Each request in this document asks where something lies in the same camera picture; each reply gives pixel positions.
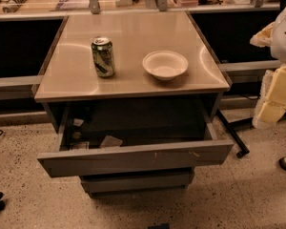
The yellow foam padded gripper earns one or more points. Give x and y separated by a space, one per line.
284 38

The grey top drawer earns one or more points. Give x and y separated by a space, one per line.
139 158

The grey drawer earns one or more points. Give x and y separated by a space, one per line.
139 158
122 182

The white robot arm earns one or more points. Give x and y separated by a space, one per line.
274 37

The grey drawer cabinet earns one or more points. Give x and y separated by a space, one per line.
131 105

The grey lower drawer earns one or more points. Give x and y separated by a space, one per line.
122 182

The white paper slip in drawer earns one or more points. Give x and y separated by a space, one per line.
111 141

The small white tag in drawer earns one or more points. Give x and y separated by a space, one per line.
78 122

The black stand base with wheel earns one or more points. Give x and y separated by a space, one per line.
233 128

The white ceramic bowl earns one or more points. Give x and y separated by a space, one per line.
165 65

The green soda can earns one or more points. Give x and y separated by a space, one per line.
102 55

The purple white booklet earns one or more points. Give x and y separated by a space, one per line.
72 4

